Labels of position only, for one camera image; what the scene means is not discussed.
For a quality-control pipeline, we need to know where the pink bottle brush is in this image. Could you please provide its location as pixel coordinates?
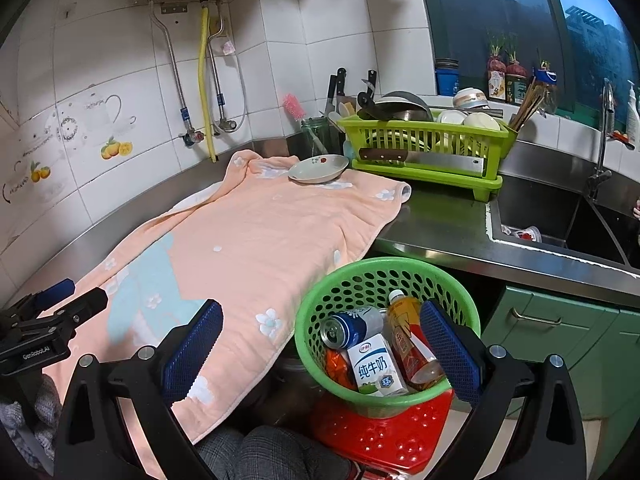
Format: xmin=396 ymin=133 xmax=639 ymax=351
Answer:
xmin=282 ymin=92 xmax=306 ymax=122

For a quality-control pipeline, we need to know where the amber tea bottle red label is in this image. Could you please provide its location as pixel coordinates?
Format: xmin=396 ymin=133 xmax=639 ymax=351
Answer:
xmin=385 ymin=289 xmax=447 ymax=392

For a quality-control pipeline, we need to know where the white milk carton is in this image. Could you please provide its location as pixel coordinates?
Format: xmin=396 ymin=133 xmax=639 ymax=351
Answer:
xmin=346 ymin=334 xmax=410 ymax=398

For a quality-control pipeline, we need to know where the red plastic stool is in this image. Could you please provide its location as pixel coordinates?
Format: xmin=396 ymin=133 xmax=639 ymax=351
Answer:
xmin=309 ymin=387 xmax=456 ymax=476

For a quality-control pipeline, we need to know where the green perforated basket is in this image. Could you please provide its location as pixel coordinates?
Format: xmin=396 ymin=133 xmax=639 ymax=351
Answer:
xmin=294 ymin=256 xmax=482 ymax=420

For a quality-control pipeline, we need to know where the cleaver with brown handle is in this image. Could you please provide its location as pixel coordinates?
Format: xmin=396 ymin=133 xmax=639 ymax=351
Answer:
xmin=359 ymin=147 xmax=486 ymax=177

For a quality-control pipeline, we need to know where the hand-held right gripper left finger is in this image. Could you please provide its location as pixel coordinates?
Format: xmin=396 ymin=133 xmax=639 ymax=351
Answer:
xmin=54 ymin=300 xmax=224 ymax=480

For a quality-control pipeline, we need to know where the stainless steel sink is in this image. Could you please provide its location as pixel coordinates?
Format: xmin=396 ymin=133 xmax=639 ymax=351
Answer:
xmin=490 ymin=180 xmax=640 ymax=271

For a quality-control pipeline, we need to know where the person's left hand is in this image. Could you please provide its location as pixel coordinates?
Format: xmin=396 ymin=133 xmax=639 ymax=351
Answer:
xmin=0 ymin=375 xmax=63 ymax=467

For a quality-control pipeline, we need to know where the peach flower print towel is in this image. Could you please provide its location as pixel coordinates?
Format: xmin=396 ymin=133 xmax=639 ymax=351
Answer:
xmin=37 ymin=150 xmax=413 ymax=446

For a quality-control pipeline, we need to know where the flexible metal hose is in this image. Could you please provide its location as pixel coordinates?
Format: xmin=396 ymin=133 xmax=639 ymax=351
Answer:
xmin=149 ymin=0 xmax=195 ymax=143
xmin=206 ymin=0 xmax=248 ymax=133

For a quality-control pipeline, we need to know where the person's grey trouser leg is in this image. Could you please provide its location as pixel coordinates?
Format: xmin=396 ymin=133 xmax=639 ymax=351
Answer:
xmin=197 ymin=425 xmax=351 ymax=480

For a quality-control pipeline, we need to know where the orange snack packet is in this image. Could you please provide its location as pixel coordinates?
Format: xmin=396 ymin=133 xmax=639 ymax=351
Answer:
xmin=324 ymin=349 xmax=360 ymax=392

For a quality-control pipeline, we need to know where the white plate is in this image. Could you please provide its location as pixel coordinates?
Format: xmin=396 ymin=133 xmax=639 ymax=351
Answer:
xmin=287 ymin=154 xmax=351 ymax=185

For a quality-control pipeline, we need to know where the white bowl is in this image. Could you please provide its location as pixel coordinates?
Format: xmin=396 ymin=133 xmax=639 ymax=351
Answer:
xmin=437 ymin=110 xmax=502 ymax=133

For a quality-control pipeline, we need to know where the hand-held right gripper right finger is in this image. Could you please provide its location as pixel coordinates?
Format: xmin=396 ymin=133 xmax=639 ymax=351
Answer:
xmin=419 ymin=301 xmax=587 ymax=480

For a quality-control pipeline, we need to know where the green dish rack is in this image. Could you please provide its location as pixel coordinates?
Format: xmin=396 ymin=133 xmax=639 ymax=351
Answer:
xmin=336 ymin=107 xmax=518 ymax=203

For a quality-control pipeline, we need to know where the bundle of chopsticks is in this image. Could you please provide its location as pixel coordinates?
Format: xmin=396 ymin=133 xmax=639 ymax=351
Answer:
xmin=510 ymin=77 xmax=546 ymax=131

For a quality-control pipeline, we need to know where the jar with white label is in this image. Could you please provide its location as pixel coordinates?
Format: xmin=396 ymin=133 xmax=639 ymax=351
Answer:
xmin=487 ymin=35 xmax=506 ymax=103

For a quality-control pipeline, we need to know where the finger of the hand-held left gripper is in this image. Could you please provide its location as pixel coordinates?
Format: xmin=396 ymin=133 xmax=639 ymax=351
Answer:
xmin=0 ymin=279 xmax=77 ymax=320
xmin=30 ymin=287 xmax=109 ymax=343

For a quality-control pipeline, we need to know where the window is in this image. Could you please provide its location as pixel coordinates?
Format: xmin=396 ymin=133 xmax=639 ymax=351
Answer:
xmin=415 ymin=0 xmax=640 ymax=117

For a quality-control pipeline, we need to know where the white detergent bottle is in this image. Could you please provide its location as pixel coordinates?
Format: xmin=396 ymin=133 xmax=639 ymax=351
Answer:
xmin=625 ymin=80 xmax=640 ymax=147

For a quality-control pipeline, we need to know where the metal faucet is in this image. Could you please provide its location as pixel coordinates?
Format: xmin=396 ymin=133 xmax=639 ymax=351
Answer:
xmin=585 ymin=77 xmax=616 ymax=201

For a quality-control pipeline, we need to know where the blue can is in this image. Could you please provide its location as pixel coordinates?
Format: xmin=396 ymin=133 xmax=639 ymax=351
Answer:
xmin=320 ymin=306 xmax=386 ymax=350

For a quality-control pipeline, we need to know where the blue container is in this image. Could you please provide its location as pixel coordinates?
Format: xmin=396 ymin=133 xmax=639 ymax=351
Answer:
xmin=435 ymin=59 xmax=461 ymax=97

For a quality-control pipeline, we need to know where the patterned ceramic bowl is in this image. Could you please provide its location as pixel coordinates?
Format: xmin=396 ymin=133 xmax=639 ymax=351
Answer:
xmin=452 ymin=87 xmax=491 ymax=111

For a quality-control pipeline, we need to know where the dark metal wok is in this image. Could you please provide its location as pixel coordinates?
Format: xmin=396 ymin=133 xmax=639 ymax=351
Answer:
xmin=357 ymin=91 xmax=435 ymax=123

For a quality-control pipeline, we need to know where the green cabinet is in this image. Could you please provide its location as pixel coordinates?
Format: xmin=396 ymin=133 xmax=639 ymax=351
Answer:
xmin=467 ymin=282 xmax=640 ymax=423

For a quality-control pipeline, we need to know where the dark green jar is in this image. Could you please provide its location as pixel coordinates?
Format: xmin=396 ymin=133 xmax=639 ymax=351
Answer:
xmin=505 ymin=50 xmax=529 ymax=106

